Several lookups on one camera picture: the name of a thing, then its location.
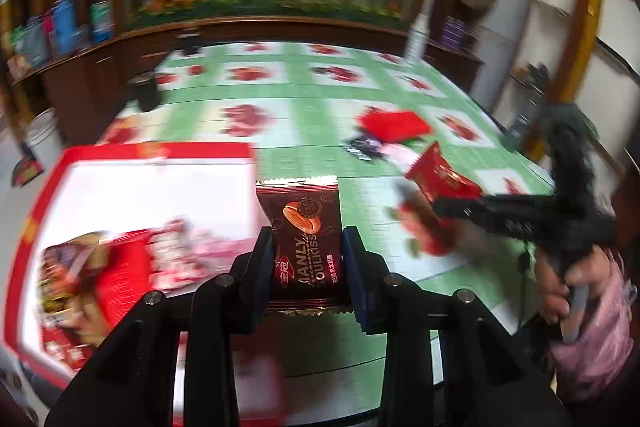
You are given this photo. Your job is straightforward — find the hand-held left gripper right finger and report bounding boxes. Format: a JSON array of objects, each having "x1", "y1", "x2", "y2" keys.
[{"x1": 341, "y1": 226, "x2": 576, "y2": 427}]

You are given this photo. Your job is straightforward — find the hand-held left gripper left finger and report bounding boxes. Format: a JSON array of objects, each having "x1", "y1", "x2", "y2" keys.
[{"x1": 45, "y1": 227, "x2": 276, "y2": 427}]

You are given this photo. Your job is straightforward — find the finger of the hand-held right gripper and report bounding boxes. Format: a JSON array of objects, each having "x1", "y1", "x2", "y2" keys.
[{"x1": 431, "y1": 194, "x2": 503, "y2": 235}]

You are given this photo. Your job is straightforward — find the small red snack packet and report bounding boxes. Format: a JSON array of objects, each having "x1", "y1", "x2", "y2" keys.
[{"x1": 404, "y1": 141, "x2": 483, "y2": 202}]

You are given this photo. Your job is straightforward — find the dark brown almond snack packet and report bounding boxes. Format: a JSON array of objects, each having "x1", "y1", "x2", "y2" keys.
[{"x1": 255, "y1": 175, "x2": 353, "y2": 318}]

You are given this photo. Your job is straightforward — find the pink snack packet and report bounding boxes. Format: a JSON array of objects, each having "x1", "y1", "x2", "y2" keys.
[{"x1": 150, "y1": 217, "x2": 253, "y2": 270}]

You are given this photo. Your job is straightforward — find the red white patterned snack packet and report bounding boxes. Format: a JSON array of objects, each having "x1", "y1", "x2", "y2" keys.
[{"x1": 385, "y1": 142, "x2": 426, "y2": 168}]

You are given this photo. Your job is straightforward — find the large red snack packet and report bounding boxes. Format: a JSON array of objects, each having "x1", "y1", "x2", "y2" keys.
[{"x1": 357, "y1": 107, "x2": 433, "y2": 145}]

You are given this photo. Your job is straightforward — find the black purple snack packet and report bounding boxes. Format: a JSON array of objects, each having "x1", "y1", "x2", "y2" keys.
[{"x1": 345, "y1": 137, "x2": 388, "y2": 162}]

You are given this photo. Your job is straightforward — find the red cardboard box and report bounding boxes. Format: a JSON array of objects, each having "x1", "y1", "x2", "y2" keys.
[{"x1": 2, "y1": 141, "x2": 283, "y2": 427}]

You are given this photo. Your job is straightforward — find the yellow brown nut packet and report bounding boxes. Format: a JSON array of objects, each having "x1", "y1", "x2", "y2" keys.
[{"x1": 39, "y1": 231, "x2": 151, "y2": 373}]

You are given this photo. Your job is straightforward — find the person's right forearm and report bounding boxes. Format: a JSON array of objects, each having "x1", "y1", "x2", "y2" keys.
[{"x1": 547, "y1": 252, "x2": 633, "y2": 403}]

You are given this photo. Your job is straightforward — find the person's right hand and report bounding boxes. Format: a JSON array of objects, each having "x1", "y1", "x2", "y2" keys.
[{"x1": 535, "y1": 247, "x2": 601, "y2": 325}]

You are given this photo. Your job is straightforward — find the white spray bottle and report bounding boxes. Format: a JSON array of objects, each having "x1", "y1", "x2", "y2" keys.
[{"x1": 402, "y1": 9, "x2": 431, "y2": 62}]

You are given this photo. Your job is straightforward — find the black jar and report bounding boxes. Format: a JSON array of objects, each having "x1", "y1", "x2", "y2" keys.
[{"x1": 129, "y1": 72, "x2": 161, "y2": 112}]

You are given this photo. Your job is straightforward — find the dark glass jar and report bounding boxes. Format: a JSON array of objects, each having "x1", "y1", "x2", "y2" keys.
[{"x1": 175, "y1": 29, "x2": 203, "y2": 56}]

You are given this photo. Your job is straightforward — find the red broom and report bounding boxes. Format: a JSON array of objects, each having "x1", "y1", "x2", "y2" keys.
[{"x1": 11, "y1": 156, "x2": 48, "y2": 188}]

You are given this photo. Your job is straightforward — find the white plastic bucket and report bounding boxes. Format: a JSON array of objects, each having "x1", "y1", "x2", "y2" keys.
[{"x1": 22, "y1": 107, "x2": 63, "y2": 165}]

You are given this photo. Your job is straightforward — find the large green label water bottle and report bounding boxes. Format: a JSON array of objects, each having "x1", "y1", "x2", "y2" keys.
[{"x1": 90, "y1": 0, "x2": 117, "y2": 44}]

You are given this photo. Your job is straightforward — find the green snack bag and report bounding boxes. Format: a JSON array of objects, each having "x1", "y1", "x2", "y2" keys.
[{"x1": 7, "y1": 27, "x2": 26, "y2": 58}]

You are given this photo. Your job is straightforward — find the wooden wall shelf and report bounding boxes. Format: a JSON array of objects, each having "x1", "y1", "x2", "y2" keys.
[{"x1": 452, "y1": 0, "x2": 498, "y2": 25}]

